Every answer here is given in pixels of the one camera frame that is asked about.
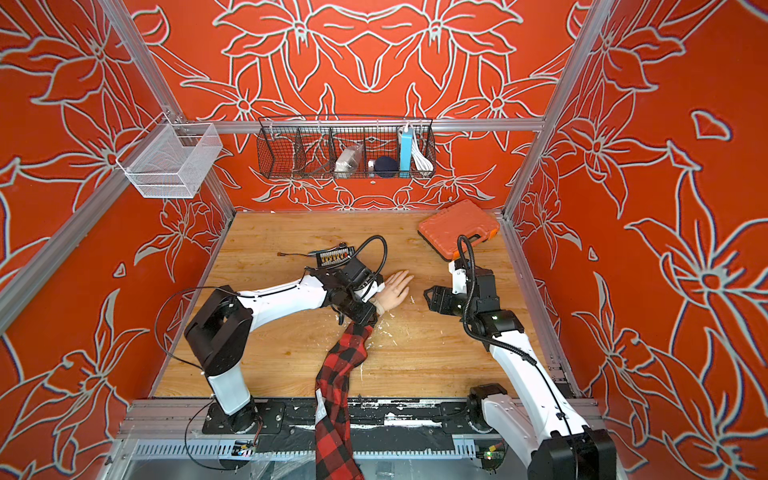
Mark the beige strap wristwatch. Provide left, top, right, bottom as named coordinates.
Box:
left=372, top=300, right=386, bottom=316

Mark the red black plaid sleeve forearm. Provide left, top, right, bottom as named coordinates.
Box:
left=315, top=323, right=374, bottom=479

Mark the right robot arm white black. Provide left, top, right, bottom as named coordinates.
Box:
left=424, top=235, right=625, bottom=479

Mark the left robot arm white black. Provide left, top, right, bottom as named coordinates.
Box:
left=184, top=235, right=388, bottom=432

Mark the orange plastic tool case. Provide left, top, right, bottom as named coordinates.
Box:
left=417, top=200, right=500, bottom=261

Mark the dark blue round object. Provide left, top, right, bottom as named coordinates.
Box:
left=373, top=156, right=399, bottom=178

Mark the grey white packet in basket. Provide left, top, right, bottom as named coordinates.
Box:
left=334, top=144, right=364, bottom=179

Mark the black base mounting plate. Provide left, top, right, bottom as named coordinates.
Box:
left=202, top=397, right=493, bottom=436

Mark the light blue box in basket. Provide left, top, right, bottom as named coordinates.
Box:
left=398, top=123, right=413, bottom=178

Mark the white cable bundle in basket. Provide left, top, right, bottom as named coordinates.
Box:
left=411, top=142, right=435, bottom=175

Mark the black wire mesh basket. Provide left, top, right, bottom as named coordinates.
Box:
left=256, top=114, right=437, bottom=180

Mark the clear plastic wall bin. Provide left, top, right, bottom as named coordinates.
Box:
left=118, top=123, right=223, bottom=199

